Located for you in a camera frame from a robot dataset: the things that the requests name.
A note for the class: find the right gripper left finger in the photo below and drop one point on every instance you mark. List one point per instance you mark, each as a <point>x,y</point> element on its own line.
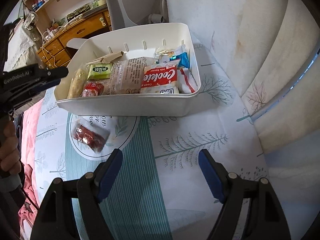
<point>55,218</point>

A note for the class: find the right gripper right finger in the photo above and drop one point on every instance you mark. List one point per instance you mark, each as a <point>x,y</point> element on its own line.
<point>265,218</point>

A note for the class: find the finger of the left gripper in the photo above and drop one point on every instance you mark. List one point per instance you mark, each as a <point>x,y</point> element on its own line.
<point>53,76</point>

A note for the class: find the yellow rice crispy packet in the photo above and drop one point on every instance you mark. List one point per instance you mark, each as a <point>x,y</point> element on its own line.
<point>77,82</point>

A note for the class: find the small red candy packet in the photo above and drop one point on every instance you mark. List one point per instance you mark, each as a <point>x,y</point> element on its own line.
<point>92,89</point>

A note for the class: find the green snack packet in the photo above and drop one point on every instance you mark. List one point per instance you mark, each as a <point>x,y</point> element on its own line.
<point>99,71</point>

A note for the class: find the tan paper stick packet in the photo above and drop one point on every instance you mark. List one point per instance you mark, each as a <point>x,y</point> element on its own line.
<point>107,58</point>

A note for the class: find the dark red coffee sachet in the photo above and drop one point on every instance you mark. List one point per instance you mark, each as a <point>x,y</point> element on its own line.
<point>91,135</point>

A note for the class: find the clear printed pastry packet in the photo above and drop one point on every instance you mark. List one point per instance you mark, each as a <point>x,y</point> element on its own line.
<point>126,76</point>

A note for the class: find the white plastic storage bin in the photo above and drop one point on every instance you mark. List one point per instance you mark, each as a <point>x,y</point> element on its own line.
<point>138,41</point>

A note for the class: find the red white cookie packet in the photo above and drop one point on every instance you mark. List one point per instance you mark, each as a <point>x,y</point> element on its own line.
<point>160,79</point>

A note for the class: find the blue white wrapper packet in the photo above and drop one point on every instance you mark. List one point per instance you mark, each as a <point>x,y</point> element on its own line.
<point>186,82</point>

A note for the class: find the person left hand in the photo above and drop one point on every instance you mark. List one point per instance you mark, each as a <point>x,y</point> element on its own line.
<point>10,155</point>

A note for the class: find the wooden desk with drawers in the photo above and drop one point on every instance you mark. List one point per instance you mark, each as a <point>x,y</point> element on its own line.
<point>56,53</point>

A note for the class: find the lace covered piano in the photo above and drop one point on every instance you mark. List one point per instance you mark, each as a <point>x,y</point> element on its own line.
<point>23,48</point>

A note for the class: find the pink blanket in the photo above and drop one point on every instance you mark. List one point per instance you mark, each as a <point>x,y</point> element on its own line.
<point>28,211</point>

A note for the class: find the patterned white teal tablecloth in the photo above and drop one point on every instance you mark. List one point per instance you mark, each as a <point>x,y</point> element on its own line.
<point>160,191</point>

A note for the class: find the grey office chair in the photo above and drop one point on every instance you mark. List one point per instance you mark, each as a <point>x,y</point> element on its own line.
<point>130,13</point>

